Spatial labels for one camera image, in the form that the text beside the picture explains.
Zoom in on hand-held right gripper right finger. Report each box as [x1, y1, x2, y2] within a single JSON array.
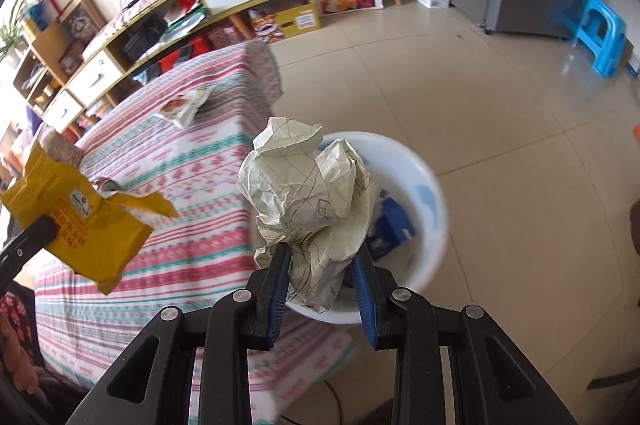
[[350, 240, 578, 425]]

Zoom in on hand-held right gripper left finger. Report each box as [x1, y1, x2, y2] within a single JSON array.
[[65, 242, 293, 425]]

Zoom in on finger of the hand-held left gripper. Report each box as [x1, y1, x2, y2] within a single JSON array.
[[0, 215, 58, 295]]

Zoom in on golden yellow snack bag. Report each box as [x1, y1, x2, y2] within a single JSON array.
[[0, 142, 180, 297]]

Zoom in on blue snack box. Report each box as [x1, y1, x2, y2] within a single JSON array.
[[367, 188, 418, 256]]

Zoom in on red soda can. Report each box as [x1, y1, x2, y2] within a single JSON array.
[[92, 176, 123, 198]]

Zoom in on white plastic bucket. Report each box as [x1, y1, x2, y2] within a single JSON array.
[[252, 131, 447, 325]]

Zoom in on lined paper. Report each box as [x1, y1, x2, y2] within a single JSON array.
[[236, 116, 372, 312]]

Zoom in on snack wrapper with red print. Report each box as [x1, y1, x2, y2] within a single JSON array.
[[151, 86, 216, 129]]

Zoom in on dark floral cloth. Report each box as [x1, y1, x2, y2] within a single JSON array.
[[0, 292, 33, 351]]

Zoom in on large clear snack jar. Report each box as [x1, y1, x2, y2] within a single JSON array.
[[36, 124, 87, 167]]

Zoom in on patterned striped tablecloth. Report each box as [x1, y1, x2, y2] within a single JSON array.
[[32, 41, 356, 425]]

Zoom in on white drawer with small knob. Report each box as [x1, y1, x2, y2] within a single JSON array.
[[67, 50, 125, 106]]

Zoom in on wooden shelf unit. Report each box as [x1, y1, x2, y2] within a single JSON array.
[[12, 22, 71, 116]]

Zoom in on green potted plant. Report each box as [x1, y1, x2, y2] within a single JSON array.
[[0, 0, 31, 66]]

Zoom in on framed cat picture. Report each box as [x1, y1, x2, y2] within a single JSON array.
[[59, 0, 108, 46]]

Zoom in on black box device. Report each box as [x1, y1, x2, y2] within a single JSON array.
[[121, 19, 168, 61]]

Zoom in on red flat box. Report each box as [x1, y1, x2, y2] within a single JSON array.
[[159, 45, 211, 78]]

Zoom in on pink patterned box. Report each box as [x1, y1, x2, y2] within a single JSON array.
[[207, 28, 243, 51]]

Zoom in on yellow cardboard carton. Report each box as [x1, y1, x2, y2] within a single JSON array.
[[250, 2, 322, 40]]

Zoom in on red and green bags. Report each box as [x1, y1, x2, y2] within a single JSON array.
[[167, 0, 211, 28]]

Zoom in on blue plastic stool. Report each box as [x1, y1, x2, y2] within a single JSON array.
[[575, 0, 628, 78]]

